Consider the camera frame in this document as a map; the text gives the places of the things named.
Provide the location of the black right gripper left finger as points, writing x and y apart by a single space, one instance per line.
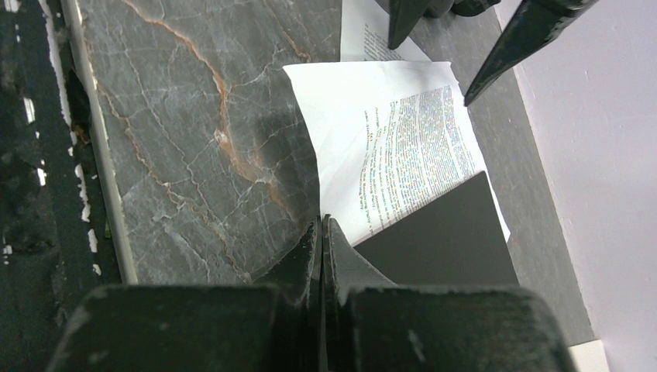
270 325

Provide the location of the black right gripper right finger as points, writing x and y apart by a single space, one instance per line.
373 325

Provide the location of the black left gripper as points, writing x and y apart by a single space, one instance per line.
534 25

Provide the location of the printed text paper sheet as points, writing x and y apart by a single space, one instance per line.
389 138

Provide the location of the red folder black inside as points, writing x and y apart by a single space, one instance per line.
456 239

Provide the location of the blank white paper sheet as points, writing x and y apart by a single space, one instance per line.
364 31

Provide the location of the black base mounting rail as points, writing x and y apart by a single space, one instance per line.
56 245

